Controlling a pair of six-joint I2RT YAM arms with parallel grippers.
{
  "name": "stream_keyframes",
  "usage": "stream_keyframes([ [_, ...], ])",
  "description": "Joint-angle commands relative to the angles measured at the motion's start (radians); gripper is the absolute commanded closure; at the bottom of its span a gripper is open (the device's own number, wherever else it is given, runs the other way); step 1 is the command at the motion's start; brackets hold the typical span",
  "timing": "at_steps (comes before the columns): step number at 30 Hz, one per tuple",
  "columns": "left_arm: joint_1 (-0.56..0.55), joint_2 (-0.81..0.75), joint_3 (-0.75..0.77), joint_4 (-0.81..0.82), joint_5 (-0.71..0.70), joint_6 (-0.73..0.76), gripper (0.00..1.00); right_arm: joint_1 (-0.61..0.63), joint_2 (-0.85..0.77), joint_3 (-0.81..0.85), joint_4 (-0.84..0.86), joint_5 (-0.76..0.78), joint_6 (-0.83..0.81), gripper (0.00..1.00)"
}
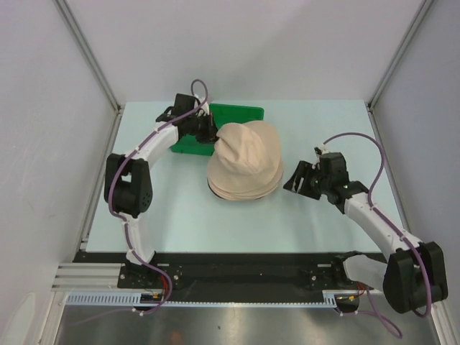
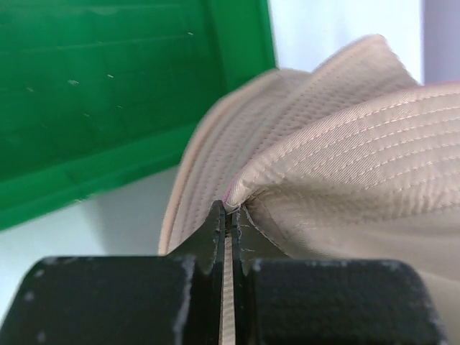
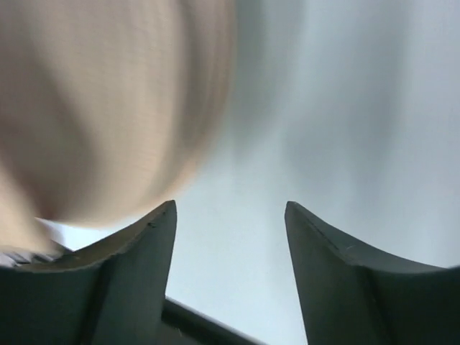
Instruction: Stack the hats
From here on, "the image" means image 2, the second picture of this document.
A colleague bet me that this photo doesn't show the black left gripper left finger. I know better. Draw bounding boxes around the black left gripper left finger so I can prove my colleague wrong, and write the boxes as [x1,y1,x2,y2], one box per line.
[1,201,226,345]

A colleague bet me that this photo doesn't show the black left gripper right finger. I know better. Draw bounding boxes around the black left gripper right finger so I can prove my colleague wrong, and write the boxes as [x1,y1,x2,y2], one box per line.
[231,209,449,344]

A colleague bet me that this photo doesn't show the beige logo bucket hat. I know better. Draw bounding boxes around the beige logo bucket hat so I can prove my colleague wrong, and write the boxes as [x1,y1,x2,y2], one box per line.
[159,34,416,254]

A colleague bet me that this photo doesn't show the green plastic tray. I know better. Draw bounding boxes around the green plastic tray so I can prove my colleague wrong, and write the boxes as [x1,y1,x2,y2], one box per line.
[1,1,275,229]

